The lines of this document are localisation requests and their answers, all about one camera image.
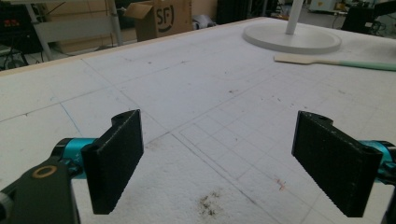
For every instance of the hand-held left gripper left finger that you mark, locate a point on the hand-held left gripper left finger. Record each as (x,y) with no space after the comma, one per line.
(113,161)

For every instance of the grey cloth bundle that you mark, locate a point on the grey cloth bundle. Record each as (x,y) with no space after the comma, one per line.
(202,22)

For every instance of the white stand pole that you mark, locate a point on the white stand pole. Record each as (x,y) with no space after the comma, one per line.
(294,15)

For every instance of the grey metal frame table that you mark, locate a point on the grey metal frame table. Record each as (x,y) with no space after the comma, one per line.
(71,28)

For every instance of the black equipment with red display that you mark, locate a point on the black equipment with red display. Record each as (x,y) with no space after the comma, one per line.
(14,28)

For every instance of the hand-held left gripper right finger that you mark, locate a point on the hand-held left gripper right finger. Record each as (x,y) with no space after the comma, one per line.
(334,165)

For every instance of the white round stand base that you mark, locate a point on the white round stand base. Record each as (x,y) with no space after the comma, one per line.
(291,37)

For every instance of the brown cardboard box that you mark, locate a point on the brown cardboard box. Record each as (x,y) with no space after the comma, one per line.
(162,18)

